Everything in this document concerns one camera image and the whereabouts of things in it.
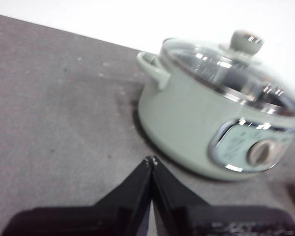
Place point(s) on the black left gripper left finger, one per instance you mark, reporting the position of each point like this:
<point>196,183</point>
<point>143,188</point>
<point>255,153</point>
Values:
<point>108,216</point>

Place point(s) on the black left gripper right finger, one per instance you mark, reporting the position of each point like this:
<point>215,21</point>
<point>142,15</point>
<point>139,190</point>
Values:
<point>186,218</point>

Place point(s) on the glass lid with green knob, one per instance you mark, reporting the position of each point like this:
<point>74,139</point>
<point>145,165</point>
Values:
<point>245,43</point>

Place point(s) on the pale green electric pot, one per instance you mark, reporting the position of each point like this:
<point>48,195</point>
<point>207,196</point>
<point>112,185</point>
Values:
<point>182,118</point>

